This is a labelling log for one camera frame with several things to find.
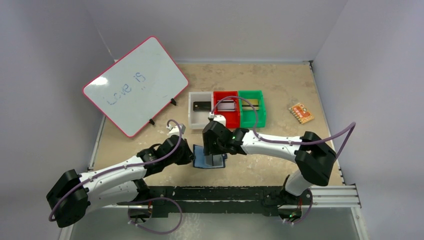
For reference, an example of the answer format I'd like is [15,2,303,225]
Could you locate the blue leather card holder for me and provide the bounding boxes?
[193,144,228,169]

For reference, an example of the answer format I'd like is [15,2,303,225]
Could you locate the white plastic bin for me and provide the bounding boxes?
[188,91,214,130]

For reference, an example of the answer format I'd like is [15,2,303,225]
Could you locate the red plastic bin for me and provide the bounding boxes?
[213,91,241,129]

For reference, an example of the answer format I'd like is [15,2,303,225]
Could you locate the green plastic bin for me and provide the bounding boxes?
[238,90,267,128]

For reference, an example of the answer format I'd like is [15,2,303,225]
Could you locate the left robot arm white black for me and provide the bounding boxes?
[46,135,195,228]

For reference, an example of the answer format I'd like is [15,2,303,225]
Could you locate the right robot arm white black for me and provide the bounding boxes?
[202,121,336,204]

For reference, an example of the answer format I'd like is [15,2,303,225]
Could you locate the silver credit card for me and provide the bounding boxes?
[216,100,236,112]

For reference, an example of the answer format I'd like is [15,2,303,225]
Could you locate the gold credit card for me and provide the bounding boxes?
[241,99,260,111]

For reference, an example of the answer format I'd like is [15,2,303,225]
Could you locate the orange card with pattern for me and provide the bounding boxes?
[288,103,315,124]

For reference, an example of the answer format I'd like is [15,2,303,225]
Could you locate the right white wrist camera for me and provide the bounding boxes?
[208,112,227,126]

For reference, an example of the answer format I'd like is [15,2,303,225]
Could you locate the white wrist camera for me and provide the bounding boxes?
[167,124,186,137]
[208,112,227,126]

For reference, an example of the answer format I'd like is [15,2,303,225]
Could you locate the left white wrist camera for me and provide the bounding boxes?
[167,124,186,137]

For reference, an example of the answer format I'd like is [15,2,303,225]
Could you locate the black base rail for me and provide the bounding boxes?
[128,186,312,218]

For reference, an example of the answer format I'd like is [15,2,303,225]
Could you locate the whiteboard with pink frame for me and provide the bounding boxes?
[82,36,189,138]

